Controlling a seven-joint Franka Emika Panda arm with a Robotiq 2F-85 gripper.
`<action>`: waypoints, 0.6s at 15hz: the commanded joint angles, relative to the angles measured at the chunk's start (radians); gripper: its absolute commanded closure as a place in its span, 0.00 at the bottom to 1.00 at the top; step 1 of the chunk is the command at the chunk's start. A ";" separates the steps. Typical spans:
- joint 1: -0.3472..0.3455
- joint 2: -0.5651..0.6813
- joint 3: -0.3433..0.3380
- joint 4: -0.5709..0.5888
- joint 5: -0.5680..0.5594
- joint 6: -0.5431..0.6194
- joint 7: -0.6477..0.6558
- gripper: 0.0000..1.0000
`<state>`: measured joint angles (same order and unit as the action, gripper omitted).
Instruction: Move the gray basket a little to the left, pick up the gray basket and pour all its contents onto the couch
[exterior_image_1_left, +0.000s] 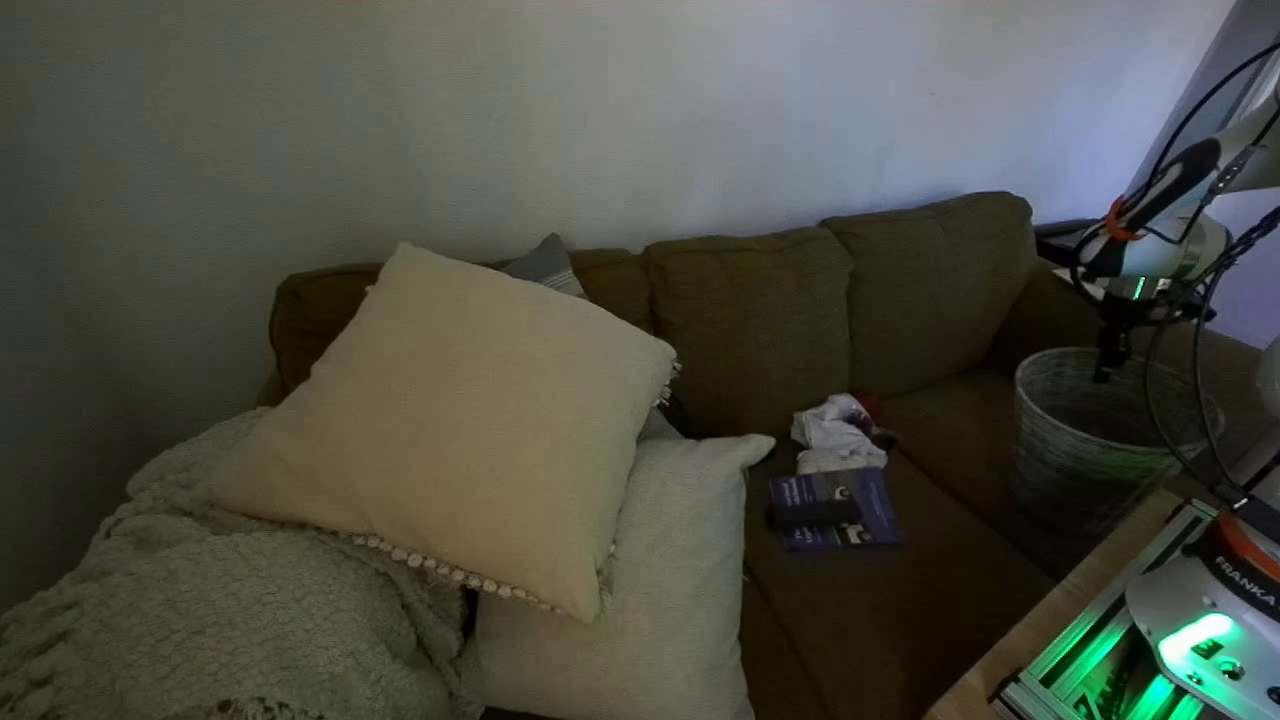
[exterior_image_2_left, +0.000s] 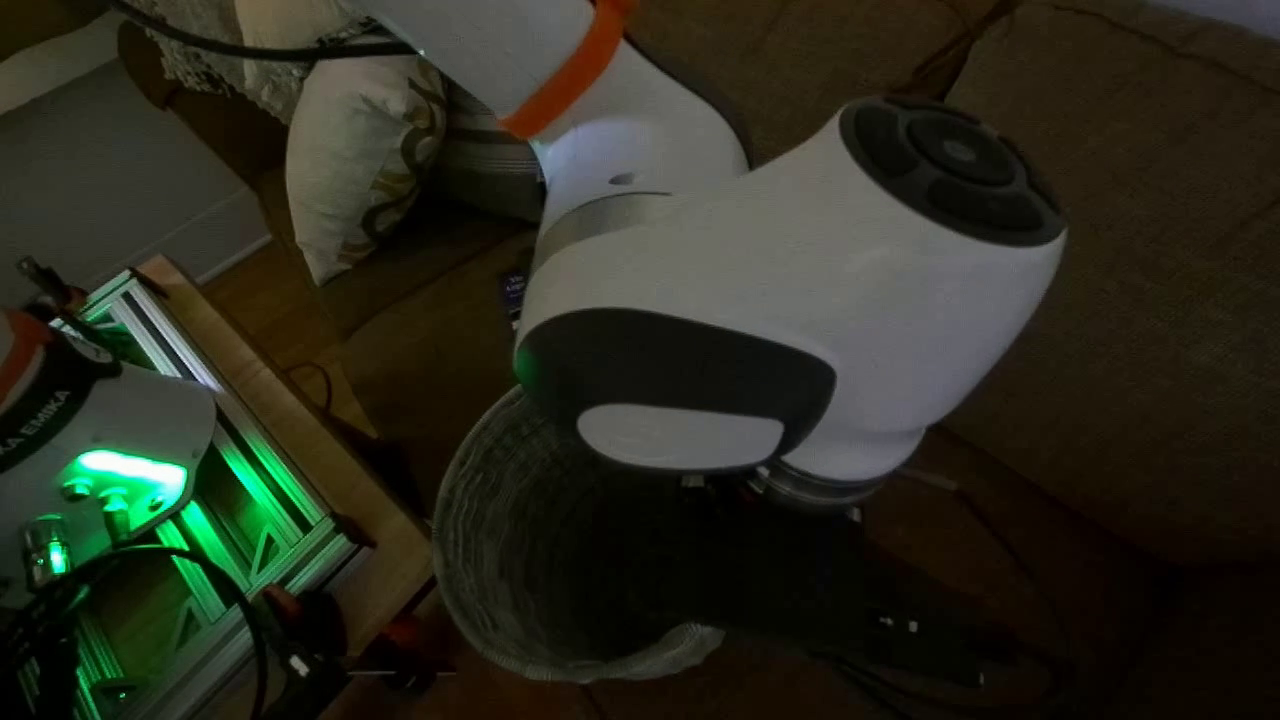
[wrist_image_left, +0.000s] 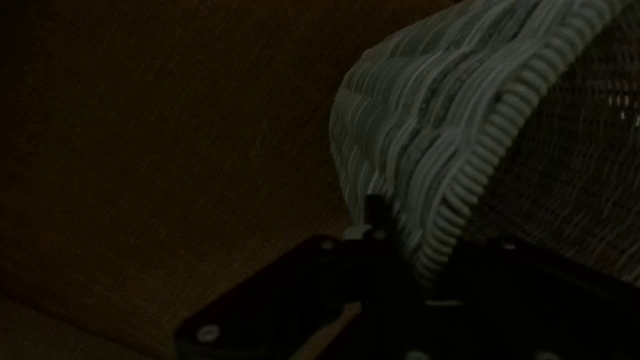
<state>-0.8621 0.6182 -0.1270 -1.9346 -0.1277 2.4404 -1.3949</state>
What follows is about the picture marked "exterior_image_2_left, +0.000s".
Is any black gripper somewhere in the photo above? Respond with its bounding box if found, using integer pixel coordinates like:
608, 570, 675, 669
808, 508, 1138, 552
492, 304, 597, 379
742, 504, 1066, 720

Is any gray woven basket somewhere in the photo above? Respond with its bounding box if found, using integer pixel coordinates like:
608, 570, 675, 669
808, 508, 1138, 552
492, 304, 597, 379
426, 379, 870, 687

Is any purple booklet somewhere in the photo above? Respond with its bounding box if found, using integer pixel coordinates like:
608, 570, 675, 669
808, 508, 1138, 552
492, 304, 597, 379
496, 271, 529, 325

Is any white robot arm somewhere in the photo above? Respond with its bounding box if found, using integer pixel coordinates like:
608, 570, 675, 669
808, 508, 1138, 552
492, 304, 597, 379
367, 0, 1066, 687

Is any brown fabric sofa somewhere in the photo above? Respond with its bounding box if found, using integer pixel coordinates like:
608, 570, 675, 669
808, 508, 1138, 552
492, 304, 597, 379
114, 0, 1280, 720

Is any gray striped pillow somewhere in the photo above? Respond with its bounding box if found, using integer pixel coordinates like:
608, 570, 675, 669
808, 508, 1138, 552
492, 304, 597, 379
432, 83, 543, 222

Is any white patterned pillow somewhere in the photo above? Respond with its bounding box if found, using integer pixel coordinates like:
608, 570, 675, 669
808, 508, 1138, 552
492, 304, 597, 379
282, 55, 446, 285

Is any knitted cream blanket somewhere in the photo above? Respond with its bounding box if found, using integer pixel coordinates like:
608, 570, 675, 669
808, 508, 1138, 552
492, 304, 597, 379
109, 0, 247, 93

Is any cream fringed pillow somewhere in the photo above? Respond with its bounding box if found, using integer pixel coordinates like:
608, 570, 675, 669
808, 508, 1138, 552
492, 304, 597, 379
232, 0, 405, 128

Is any aluminium frame with green light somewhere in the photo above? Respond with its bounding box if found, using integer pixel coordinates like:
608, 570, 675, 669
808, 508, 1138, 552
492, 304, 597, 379
65, 276, 354, 720

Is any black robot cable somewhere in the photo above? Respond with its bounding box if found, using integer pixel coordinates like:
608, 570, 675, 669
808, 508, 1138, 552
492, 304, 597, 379
111, 0, 414, 63

